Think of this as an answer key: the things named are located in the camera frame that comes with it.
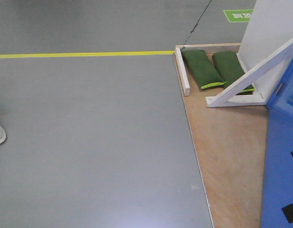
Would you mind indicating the blue door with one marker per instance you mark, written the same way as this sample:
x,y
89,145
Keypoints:
x,y
278,172

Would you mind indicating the left green sandbag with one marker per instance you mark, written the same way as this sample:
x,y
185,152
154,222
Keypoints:
x,y
202,69

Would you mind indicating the plywood base platform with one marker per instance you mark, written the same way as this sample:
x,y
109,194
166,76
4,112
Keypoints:
x,y
230,145

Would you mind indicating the green floor sign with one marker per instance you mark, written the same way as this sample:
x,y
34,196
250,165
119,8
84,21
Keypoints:
x,y
238,15

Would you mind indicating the far white edge rail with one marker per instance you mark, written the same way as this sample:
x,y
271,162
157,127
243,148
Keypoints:
x,y
182,71

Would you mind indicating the white door frame panel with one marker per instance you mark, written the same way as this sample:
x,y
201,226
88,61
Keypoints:
x,y
270,27

